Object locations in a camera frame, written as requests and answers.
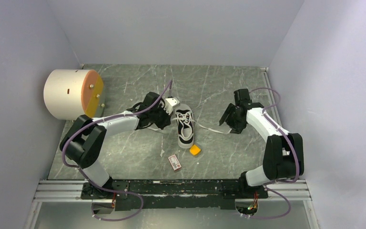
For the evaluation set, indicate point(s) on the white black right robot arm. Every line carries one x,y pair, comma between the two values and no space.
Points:
283,159

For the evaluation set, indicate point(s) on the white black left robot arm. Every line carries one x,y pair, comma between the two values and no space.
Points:
83,142

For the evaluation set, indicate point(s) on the yellow block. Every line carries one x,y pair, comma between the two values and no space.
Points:
195,150

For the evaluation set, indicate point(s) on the aluminium frame rail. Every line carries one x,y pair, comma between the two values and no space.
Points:
68,191

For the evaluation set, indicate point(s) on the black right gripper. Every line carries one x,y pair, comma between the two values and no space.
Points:
237,128

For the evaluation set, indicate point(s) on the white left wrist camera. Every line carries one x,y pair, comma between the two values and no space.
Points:
171,104

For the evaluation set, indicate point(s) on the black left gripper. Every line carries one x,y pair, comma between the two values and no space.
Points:
167,120

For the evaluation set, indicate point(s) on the cream cylinder with orange face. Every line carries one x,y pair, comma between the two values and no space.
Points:
70,93

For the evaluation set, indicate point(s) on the red and white small box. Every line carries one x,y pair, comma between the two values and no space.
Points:
174,162

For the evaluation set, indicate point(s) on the black and white sneaker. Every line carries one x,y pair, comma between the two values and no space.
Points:
183,116

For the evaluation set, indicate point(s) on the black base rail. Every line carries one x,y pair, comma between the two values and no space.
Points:
181,193

